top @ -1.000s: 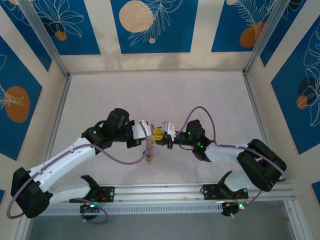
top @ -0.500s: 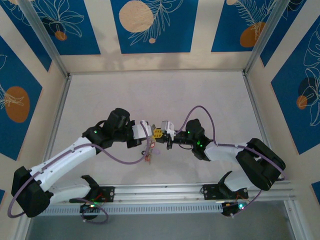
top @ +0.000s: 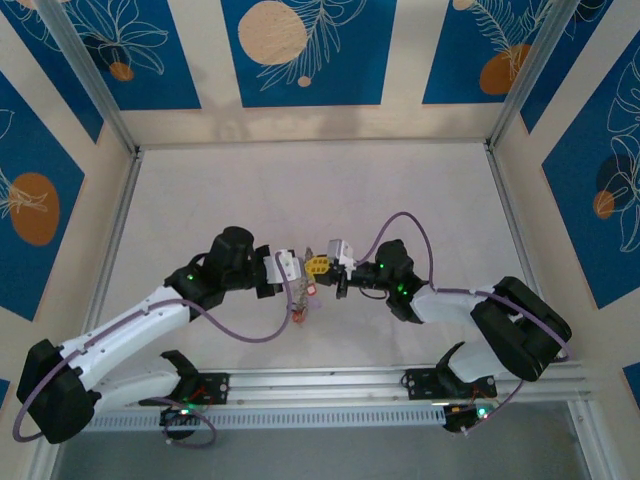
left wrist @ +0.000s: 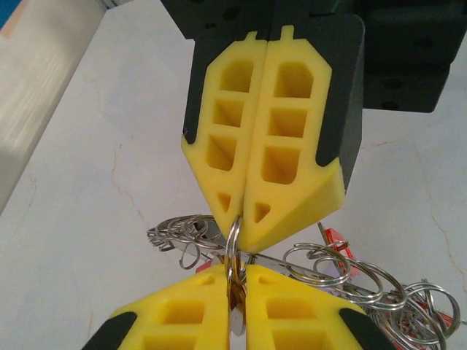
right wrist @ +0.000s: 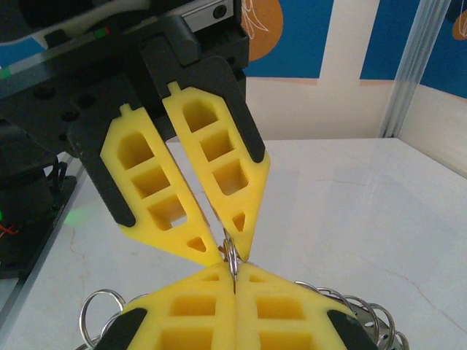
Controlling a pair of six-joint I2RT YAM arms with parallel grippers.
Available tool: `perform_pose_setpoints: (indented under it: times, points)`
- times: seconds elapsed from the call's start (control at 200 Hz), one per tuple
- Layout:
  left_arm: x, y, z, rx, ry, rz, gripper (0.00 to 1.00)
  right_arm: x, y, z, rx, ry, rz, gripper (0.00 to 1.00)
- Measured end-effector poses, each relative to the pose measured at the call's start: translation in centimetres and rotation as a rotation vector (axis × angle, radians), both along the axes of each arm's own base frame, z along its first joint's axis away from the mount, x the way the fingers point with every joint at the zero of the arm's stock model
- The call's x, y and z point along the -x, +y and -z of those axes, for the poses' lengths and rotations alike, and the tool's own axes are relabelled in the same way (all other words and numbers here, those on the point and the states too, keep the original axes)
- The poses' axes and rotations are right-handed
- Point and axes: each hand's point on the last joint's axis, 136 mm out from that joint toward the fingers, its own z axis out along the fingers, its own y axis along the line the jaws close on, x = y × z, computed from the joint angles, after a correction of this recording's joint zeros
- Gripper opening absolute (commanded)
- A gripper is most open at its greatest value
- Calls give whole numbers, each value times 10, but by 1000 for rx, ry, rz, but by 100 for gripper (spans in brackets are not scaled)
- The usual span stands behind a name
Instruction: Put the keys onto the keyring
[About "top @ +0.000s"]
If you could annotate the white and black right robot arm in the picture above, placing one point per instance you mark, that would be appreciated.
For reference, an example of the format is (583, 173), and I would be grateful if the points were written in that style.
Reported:
(450, 305)

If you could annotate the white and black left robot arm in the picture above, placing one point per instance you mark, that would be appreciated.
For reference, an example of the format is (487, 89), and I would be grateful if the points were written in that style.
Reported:
(125, 330)

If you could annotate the right controller board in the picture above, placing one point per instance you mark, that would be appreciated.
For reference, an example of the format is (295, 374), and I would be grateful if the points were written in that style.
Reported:
(457, 420)

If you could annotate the controller board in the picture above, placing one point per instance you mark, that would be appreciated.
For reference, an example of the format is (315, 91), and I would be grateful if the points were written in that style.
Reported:
(175, 417)
(457, 420)

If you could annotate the left controller board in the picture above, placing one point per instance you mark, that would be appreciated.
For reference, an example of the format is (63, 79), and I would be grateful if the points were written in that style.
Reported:
(175, 417)

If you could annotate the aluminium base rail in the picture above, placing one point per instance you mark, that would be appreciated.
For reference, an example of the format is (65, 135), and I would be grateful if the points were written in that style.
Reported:
(315, 385)

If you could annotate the aluminium table side rail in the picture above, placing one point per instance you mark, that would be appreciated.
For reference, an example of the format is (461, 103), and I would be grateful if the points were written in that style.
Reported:
(111, 250)
(506, 190)

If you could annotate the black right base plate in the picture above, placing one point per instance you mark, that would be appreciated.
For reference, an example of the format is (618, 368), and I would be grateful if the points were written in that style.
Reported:
(417, 385)

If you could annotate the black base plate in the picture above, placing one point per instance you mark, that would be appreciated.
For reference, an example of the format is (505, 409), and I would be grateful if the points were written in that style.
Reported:
(417, 385)
(220, 387)

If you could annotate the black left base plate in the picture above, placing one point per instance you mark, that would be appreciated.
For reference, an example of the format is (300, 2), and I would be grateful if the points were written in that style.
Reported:
(220, 387)

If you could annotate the aluminium frame post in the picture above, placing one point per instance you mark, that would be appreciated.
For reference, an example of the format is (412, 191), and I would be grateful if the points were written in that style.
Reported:
(530, 70)
(87, 70)

